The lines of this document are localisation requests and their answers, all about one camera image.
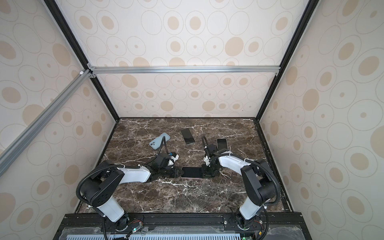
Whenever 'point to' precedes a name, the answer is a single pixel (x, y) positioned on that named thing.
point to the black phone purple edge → (191, 172)
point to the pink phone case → (196, 178)
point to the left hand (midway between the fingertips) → (186, 172)
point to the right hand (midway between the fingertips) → (204, 176)
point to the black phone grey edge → (187, 135)
